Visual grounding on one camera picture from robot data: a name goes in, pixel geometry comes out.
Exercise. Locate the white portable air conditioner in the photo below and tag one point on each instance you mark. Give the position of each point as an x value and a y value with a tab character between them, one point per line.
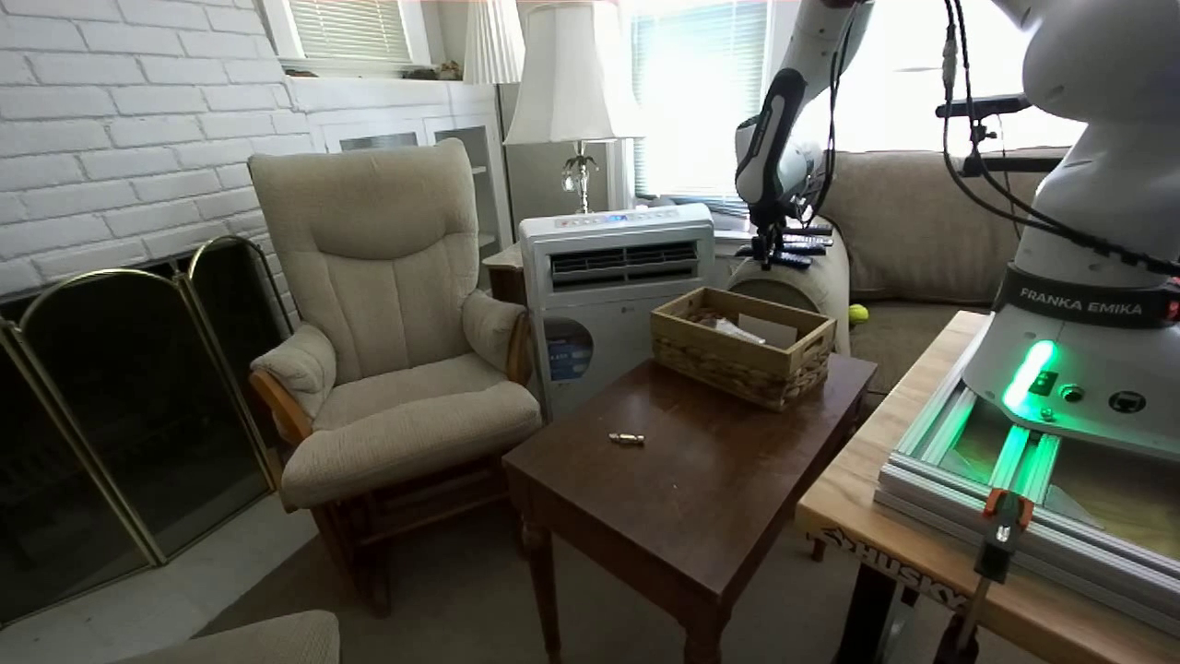
612	320

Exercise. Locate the clear plastic wrapper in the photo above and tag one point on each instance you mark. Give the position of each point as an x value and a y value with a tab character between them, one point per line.
737	329

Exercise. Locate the black camera on tripod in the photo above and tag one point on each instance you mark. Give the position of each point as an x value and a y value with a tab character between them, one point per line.
983	105

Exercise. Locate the small metal item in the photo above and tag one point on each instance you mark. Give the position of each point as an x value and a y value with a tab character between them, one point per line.
624	436

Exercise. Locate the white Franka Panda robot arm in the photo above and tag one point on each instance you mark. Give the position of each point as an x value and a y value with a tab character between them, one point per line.
1091	222

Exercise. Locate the beige sofa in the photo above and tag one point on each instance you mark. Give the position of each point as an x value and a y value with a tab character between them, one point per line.
923	235

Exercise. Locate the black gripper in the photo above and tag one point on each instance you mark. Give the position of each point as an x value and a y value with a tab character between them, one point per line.
770	222

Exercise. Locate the light wooden robot table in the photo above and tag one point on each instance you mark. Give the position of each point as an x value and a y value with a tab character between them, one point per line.
859	491

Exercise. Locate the dark wooden side table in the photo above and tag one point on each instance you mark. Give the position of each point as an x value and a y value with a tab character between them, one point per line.
686	491

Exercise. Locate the yellow tennis ball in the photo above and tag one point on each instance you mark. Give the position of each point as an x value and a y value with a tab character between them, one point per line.
855	314

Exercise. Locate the beige glider armchair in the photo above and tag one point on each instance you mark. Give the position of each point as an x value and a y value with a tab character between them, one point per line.
371	271

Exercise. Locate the white framed window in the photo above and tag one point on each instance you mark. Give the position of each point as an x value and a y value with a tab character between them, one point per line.
350	31

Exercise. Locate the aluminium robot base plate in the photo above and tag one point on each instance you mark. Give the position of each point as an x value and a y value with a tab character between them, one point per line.
1106	517

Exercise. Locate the small wooden lamp table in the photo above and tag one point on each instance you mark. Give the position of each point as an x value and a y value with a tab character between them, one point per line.
501	273

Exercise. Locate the white shade table lamp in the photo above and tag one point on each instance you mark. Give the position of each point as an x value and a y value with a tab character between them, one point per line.
574	75

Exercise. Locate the brass framed fireplace screen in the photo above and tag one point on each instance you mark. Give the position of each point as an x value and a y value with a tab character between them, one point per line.
113	417

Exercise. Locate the woven wicker basket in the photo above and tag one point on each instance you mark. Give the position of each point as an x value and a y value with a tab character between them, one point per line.
737	363

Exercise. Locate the black orange table clamp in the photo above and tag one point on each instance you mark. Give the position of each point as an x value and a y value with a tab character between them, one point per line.
994	557

